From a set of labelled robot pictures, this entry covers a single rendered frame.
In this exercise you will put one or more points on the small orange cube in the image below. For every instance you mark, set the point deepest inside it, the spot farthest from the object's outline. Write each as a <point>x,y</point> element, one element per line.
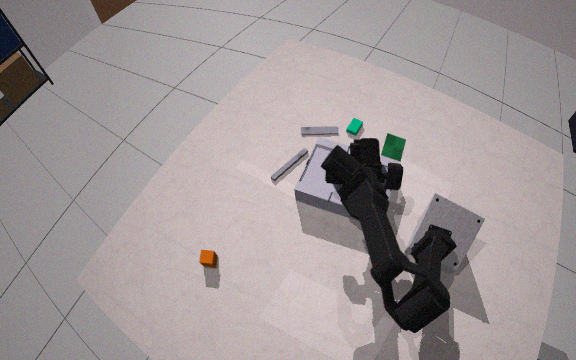
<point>208,258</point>

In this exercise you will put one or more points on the small green block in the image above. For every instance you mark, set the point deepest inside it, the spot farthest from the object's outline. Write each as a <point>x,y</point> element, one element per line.
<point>354,126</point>

